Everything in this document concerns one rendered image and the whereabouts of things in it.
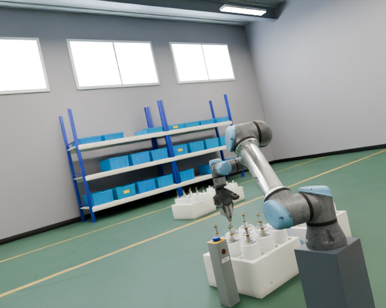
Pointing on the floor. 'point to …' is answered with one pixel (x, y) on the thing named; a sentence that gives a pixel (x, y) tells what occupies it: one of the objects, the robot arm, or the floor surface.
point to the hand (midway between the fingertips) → (230, 217)
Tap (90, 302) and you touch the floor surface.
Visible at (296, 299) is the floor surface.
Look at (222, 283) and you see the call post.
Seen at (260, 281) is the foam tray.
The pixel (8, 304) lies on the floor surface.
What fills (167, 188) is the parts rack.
